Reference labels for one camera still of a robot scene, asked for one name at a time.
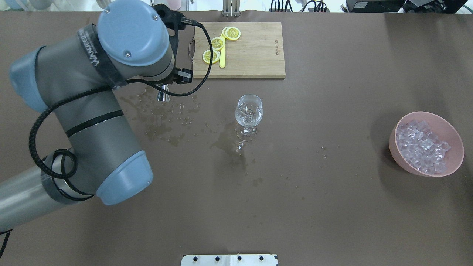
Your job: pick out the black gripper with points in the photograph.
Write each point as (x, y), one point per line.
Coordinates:
(184, 76)

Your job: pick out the steel jigger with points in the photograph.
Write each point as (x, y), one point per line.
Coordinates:
(163, 95)

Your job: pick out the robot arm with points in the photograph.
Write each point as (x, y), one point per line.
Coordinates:
(82, 144)

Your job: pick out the clear wine glass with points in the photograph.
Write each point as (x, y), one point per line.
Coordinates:
(248, 115)

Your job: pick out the pink bowl of ice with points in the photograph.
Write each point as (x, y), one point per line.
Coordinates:
(426, 145)

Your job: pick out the yellow plastic knife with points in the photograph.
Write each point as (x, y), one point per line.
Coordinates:
(222, 61)

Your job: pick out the lemon slice middle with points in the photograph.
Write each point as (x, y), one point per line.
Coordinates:
(217, 43)

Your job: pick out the lemon slice far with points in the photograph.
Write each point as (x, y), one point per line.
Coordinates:
(231, 33)

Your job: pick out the bamboo cutting board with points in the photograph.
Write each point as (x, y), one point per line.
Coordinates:
(258, 53)

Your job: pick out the lemon slice near handle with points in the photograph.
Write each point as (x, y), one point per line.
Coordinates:
(211, 57)

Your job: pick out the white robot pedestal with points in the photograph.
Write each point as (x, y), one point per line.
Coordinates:
(230, 260)

